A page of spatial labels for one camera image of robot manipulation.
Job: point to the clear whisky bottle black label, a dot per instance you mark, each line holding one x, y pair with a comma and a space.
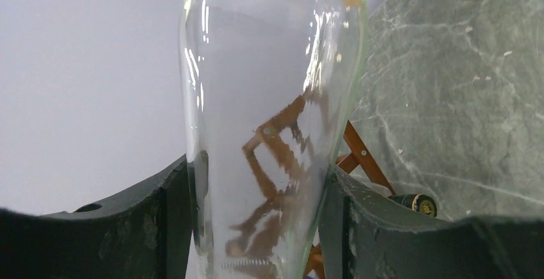
417, 202

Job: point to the brown wooden wine rack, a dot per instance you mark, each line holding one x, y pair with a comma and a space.
359, 155

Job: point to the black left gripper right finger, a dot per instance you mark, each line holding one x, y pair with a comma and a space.
366, 235

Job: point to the clear glass jar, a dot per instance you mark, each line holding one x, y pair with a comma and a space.
267, 86

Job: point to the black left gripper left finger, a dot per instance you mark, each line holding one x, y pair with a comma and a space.
143, 231

